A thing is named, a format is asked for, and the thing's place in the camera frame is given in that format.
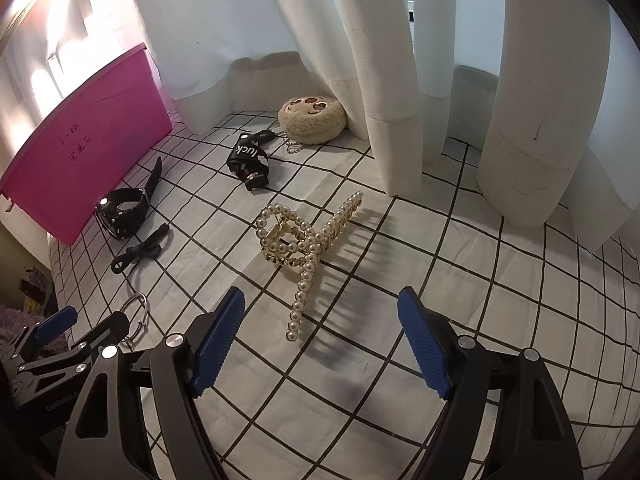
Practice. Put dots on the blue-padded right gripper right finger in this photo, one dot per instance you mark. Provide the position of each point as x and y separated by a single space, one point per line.
449 362

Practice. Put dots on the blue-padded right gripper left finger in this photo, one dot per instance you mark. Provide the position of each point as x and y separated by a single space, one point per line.
195 356

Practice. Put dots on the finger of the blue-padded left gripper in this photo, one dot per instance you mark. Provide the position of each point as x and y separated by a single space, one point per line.
49 329
109 332

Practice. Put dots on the silver metal bangle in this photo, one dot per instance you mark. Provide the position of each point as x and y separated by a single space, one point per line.
139 322

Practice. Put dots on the pearl gold claw clip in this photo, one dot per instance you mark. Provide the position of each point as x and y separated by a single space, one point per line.
287 239

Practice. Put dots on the black printed ribbon clip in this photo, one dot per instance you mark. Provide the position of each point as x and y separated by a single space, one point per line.
248 161

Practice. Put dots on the black digital wristwatch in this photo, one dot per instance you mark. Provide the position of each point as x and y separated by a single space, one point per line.
122 211

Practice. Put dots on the checked white tablecloth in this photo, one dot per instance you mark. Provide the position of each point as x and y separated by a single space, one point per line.
347 400

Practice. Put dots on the pink plastic basin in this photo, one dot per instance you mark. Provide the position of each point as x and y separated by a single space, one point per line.
84 147

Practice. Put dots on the cream plush round pouch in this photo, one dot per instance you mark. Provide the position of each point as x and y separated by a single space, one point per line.
312 120

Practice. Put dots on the white curtain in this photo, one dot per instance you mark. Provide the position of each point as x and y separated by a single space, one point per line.
547 90

